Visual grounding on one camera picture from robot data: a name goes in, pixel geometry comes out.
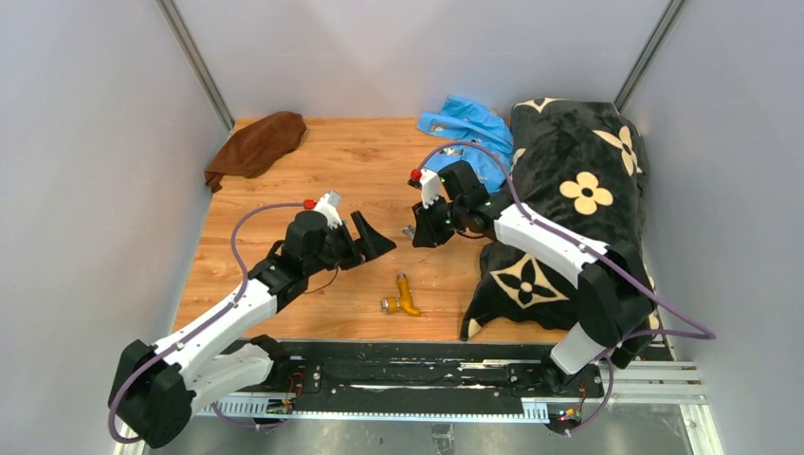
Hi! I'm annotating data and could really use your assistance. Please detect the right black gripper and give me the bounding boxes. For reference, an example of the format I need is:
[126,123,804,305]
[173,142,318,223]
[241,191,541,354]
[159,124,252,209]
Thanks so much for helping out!
[412,194,466,248]

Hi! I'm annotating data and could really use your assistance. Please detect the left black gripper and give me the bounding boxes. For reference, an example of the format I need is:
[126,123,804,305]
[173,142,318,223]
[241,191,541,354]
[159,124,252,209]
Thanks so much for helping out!
[305,209,394,275]

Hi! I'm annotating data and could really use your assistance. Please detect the silver threaded pipe fitting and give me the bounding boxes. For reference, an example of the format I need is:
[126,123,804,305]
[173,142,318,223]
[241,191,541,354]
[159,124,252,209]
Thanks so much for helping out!
[402,225,415,241]

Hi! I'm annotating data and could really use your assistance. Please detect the yellow brass water faucet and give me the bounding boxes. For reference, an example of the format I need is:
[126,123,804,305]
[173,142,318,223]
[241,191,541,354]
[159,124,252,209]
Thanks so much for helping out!
[380,273,422,317]

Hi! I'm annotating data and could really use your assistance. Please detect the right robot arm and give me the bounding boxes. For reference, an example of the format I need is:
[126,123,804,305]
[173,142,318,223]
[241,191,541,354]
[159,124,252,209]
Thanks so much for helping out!
[409,161,656,395]

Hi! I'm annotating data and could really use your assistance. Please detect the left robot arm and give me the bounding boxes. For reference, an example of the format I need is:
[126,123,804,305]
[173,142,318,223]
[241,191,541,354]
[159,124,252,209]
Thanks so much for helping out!
[107,209,396,448]

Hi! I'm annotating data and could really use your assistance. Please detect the blue plastic bag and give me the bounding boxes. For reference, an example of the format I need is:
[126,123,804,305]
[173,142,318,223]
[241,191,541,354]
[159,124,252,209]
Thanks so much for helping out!
[416,95,514,193]

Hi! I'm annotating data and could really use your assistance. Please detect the brown cloth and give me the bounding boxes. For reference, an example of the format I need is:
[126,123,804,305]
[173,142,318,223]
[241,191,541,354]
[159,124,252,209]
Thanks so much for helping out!
[204,111,307,193]

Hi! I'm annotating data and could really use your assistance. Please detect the black floral blanket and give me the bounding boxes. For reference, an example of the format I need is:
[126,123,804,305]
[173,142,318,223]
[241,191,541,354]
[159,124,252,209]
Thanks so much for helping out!
[459,98,649,341]

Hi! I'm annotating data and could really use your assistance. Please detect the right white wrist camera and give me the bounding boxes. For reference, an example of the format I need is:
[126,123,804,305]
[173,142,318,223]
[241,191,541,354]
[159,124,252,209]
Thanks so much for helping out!
[409,168,442,209]

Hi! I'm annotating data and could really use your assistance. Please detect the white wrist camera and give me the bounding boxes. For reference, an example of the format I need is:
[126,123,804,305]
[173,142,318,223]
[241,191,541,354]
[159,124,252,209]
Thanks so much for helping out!
[409,168,442,209]
[314,191,343,228]

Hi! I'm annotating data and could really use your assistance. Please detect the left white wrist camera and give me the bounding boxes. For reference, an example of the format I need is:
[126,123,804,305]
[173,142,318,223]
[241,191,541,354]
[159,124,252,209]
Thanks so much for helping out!
[314,191,343,228]

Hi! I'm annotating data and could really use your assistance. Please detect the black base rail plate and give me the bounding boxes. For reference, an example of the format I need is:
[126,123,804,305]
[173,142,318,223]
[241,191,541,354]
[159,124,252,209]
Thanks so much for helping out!
[213,338,673,434]

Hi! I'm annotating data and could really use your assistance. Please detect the aluminium frame rail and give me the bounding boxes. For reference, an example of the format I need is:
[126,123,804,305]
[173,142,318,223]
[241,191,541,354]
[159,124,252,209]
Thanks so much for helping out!
[125,358,708,423]

